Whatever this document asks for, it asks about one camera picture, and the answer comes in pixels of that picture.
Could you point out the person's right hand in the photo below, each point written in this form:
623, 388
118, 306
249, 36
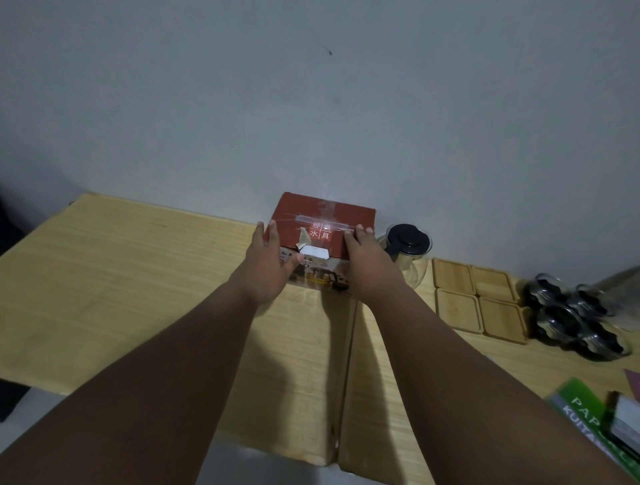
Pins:
370, 270

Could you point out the clear plastic bag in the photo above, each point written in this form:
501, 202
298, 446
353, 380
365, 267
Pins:
625, 295

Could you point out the person's left thumb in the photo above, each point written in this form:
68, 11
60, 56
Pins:
295, 264

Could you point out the person's left hand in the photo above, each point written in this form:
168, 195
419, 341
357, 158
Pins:
262, 272

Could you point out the black and grey packet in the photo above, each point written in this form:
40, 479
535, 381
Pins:
625, 424

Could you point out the person's right thumb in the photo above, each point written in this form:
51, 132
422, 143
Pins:
349, 242

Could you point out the person's right forearm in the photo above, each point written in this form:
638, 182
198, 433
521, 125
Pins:
475, 399

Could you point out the green paper booklet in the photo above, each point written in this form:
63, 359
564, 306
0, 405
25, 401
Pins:
580, 414

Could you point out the square bamboo coaster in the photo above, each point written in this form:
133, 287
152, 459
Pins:
503, 320
494, 284
458, 311
453, 276

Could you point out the person's left forearm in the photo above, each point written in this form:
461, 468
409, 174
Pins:
150, 394

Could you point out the glass teapot with black lid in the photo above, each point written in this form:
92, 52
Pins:
407, 242

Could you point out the red cardboard box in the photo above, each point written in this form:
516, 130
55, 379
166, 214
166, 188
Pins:
322, 215

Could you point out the pink card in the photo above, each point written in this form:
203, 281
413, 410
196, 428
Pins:
634, 383

